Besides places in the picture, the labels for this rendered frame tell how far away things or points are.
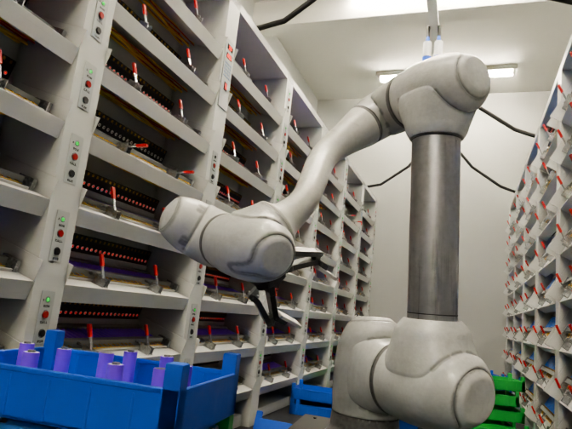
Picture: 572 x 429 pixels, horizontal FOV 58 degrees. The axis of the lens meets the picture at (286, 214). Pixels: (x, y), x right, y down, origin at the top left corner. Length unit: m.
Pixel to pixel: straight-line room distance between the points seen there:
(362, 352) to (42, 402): 0.72
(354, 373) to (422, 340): 0.21
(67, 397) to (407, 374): 0.64
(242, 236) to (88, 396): 0.34
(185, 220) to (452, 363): 0.55
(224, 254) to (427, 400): 0.46
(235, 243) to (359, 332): 0.47
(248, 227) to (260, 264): 0.06
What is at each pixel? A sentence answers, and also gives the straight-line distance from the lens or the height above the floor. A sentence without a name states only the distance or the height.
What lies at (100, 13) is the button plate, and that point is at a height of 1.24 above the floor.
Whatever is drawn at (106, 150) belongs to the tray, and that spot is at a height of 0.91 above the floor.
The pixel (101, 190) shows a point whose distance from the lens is 1.71.
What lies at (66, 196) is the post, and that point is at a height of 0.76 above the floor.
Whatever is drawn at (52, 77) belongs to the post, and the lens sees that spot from 1.44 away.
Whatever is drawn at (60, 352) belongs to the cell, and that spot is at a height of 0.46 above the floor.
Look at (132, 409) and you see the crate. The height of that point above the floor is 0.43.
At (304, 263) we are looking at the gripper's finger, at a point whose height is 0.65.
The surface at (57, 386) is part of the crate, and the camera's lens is 0.63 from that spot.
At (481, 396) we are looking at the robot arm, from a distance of 1.04.
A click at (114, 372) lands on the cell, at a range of 0.62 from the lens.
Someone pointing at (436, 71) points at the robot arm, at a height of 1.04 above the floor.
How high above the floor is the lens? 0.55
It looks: 10 degrees up
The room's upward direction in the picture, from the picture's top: 6 degrees clockwise
